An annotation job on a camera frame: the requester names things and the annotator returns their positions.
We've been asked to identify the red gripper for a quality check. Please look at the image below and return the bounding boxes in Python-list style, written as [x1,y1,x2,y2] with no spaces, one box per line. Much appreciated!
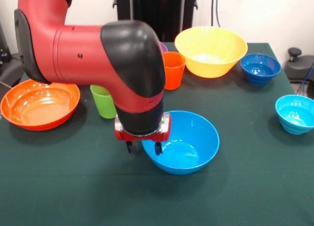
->
[114,114,172,157]

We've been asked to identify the sky blue bowl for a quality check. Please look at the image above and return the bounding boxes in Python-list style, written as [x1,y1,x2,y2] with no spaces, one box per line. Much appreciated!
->
[141,110,220,176]

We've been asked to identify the purple bowl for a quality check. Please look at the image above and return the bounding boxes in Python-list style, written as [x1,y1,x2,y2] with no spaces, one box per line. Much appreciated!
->
[158,41,169,54]

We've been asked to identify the green cup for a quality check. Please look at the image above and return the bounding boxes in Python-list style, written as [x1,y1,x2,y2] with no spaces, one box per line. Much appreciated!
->
[90,85,118,119]

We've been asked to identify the dark green tablecloth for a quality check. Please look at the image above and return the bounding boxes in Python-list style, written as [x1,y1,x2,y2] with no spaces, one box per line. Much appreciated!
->
[0,42,314,226]

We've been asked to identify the orange cup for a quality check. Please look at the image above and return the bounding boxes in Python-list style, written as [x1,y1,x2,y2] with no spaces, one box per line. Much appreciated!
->
[162,51,186,91]

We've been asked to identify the orange bowl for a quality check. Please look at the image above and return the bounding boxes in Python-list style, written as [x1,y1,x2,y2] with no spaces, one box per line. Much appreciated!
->
[0,78,81,132]

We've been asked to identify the large yellow bowl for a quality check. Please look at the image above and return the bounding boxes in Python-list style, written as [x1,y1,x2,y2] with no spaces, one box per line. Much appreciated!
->
[174,26,248,79]

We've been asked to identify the small dark blue bowl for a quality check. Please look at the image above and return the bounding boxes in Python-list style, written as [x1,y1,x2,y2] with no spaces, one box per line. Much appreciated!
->
[239,53,282,86]

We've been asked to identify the small cyan ribbed bowl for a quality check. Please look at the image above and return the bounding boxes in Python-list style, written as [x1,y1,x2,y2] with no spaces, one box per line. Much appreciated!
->
[275,94,314,135]

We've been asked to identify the black stand base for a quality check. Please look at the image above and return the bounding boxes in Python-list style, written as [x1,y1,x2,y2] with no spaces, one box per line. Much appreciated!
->
[284,47,314,84]
[0,53,24,89]

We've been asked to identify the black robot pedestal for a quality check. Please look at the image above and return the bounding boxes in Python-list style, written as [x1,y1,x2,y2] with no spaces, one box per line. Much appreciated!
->
[112,0,198,43]

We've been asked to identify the black wall cables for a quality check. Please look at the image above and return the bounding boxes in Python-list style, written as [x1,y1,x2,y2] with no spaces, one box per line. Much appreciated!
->
[211,0,221,28]

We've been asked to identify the blue cable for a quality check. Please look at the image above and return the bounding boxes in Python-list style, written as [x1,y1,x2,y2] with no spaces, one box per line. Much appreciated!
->
[295,63,314,99]

